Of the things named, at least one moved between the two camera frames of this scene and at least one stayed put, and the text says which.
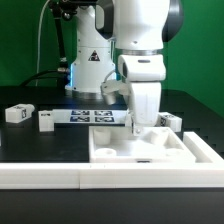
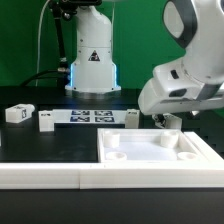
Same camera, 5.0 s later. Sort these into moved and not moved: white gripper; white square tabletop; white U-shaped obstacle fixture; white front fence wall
Moved: white square tabletop; white gripper
Not moved: white U-shaped obstacle fixture; white front fence wall
